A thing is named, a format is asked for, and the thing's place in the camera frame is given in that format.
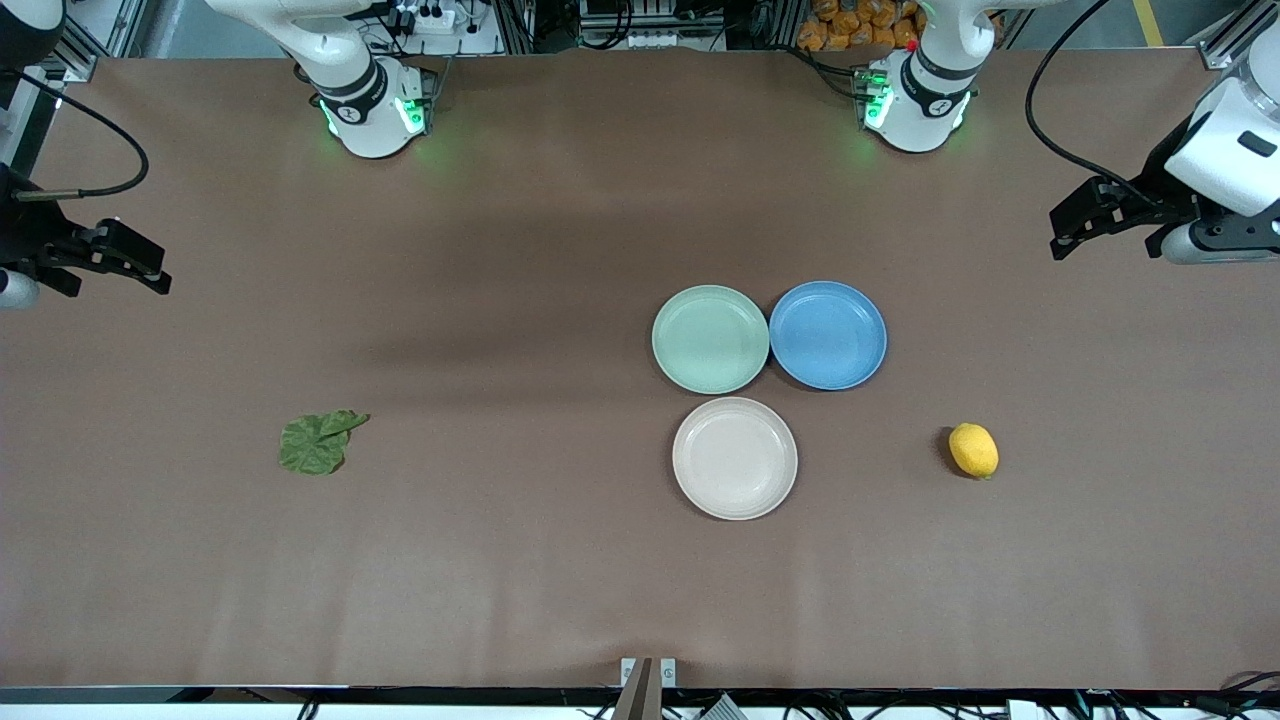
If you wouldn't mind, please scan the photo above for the bag of orange fruit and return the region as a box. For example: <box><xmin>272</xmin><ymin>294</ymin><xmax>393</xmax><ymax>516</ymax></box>
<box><xmin>796</xmin><ymin>0</ymin><xmax>923</xmax><ymax>53</ymax></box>

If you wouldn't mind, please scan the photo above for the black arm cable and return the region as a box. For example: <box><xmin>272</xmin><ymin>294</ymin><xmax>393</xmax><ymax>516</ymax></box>
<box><xmin>0</xmin><ymin>68</ymin><xmax>151</xmax><ymax>201</ymax></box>
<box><xmin>1024</xmin><ymin>0</ymin><xmax>1161</xmax><ymax>206</ymax></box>

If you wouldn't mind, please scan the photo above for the white power strip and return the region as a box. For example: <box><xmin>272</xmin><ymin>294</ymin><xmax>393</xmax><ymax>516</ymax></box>
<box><xmin>385</xmin><ymin>3</ymin><xmax>463</xmax><ymax>37</ymax></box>

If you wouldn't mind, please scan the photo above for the green lettuce leaf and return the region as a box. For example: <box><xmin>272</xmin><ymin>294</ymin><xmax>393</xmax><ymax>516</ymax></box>
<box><xmin>278</xmin><ymin>410</ymin><xmax>371</xmax><ymax>476</ymax></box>

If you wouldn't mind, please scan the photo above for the light green plate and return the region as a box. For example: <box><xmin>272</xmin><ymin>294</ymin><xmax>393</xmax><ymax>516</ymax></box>
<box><xmin>651</xmin><ymin>285</ymin><xmax>771</xmax><ymax>395</ymax></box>

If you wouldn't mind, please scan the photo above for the silver table edge bracket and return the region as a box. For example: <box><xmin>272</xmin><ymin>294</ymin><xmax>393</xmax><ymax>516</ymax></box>
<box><xmin>620</xmin><ymin>657</ymin><xmax>678</xmax><ymax>689</ymax></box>

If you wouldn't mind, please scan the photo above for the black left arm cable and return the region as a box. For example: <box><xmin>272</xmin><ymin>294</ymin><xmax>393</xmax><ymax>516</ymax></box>
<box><xmin>1024</xmin><ymin>0</ymin><xmax>1161</xmax><ymax>206</ymax></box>

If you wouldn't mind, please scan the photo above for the yellow lemon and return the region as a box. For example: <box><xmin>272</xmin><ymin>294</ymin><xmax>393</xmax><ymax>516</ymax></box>
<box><xmin>948</xmin><ymin>422</ymin><xmax>1000</xmax><ymax>480</ymax></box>

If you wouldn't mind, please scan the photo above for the brown table cover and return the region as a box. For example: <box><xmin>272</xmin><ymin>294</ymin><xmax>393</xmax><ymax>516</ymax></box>
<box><xmin>0</xmin><ymin>48</ymin><xmax>1280</xmax><ymax>691</ymax></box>

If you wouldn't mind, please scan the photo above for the brown camera stand pole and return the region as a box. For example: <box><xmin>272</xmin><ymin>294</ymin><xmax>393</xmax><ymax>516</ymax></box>
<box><xmin>611</xmin><ymin>657</ymin><xmax>656</xmax><ymax>720</ymax></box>

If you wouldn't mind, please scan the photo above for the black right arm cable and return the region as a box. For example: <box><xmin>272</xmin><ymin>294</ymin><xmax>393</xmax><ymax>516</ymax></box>
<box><xmin>0</xmin><ymin>68</ymin><xmax>151</xmax><ymax>201</ymax></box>

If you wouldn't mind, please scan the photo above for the beige plate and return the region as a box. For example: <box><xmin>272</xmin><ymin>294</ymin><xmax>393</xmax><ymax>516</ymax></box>
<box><xmin>672</xmin><ymin>397</ymin><xmax>799</xmax><ymax>522</ymax></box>

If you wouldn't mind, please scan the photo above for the blue plate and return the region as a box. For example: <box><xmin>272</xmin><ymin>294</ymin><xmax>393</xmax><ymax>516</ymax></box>
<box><xmin>769</xmin><ymin>280</ymin><xmax>888</xmax><ymax>391</ymax></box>

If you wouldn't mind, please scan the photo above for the black base cable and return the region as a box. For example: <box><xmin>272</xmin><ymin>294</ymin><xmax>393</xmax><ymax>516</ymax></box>
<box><xmin>790</xmin><ymin>42</ymin><xmax>869</xmax><ymax>103</ymax></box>

